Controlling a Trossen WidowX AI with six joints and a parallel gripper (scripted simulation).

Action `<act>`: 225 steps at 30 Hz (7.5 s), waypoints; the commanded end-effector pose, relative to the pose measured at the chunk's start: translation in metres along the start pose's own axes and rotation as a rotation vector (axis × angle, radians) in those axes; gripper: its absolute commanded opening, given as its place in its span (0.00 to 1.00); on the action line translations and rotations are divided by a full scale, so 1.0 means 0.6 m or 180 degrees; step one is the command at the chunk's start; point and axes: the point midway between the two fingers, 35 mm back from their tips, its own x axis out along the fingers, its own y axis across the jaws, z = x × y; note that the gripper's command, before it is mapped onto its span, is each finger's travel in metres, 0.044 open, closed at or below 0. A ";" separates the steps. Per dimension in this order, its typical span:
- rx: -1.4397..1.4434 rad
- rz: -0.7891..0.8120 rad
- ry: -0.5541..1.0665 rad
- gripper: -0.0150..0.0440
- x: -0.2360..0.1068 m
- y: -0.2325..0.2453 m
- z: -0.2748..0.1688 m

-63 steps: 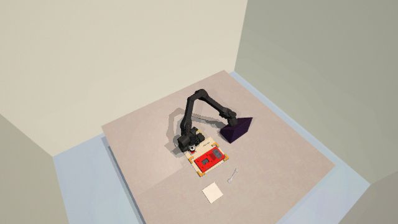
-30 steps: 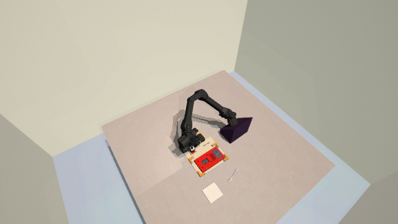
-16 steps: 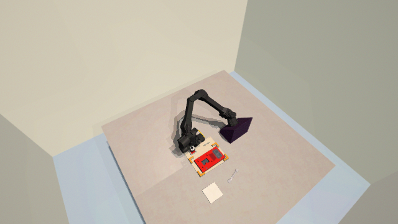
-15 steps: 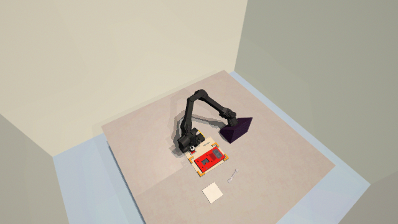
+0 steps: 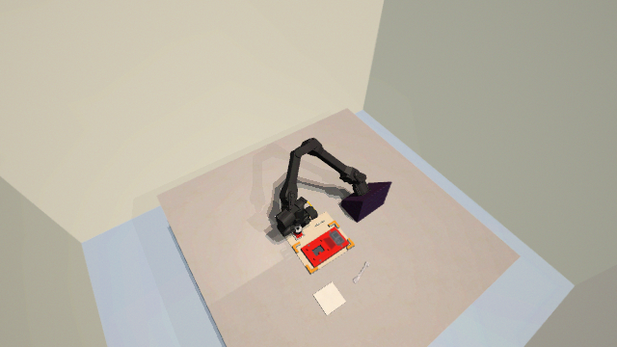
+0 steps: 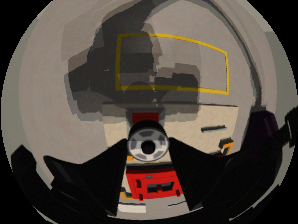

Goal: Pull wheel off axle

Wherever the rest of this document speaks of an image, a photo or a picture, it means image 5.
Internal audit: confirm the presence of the cream flat square tile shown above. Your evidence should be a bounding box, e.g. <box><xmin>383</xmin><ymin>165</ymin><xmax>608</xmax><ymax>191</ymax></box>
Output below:
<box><xmin>313</xmin><ymin>282</ymin><xmax>346</xmax><ymax>315</ymax></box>

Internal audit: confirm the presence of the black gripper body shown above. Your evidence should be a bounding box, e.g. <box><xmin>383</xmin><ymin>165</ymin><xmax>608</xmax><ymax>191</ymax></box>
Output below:
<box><xmin>277</xmin><ymin>206</ymin><xmax>318</xmax><ymax>237</ymax></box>

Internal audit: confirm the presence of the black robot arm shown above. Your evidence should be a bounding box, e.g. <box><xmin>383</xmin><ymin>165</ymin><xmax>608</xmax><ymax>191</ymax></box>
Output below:
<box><xmin>275</xmin><ymin>138</ymin><xmax>371</xmax><ymax>229</ymax></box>

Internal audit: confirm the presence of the red toy car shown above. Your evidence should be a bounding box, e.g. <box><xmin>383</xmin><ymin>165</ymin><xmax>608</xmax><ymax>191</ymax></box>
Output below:
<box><xmin>301</xmin><ymin>227</ymin><xmax>349</xmax><ymax>268</ymax></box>

